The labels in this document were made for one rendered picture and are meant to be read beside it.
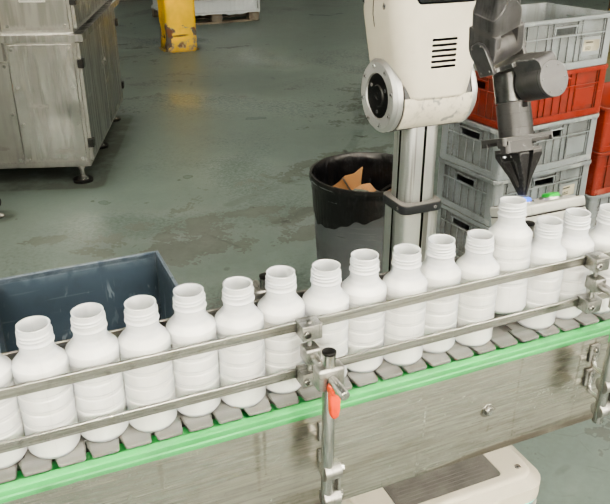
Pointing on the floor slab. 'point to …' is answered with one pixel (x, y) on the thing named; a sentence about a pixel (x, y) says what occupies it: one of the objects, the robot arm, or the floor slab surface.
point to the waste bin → (349, 206)
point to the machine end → (44, 85)
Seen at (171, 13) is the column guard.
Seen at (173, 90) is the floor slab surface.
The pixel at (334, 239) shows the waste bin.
